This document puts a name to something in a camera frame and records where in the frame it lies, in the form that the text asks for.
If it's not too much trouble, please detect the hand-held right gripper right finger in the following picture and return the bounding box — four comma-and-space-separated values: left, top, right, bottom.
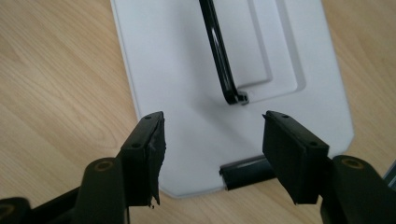
262, 109, 331, 206

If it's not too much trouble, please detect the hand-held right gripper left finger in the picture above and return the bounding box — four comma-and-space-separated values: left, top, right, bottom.
119, 110, 167, 209

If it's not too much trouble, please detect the thin black glossy bar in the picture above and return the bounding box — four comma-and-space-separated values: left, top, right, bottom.
198, 0, 250, 106

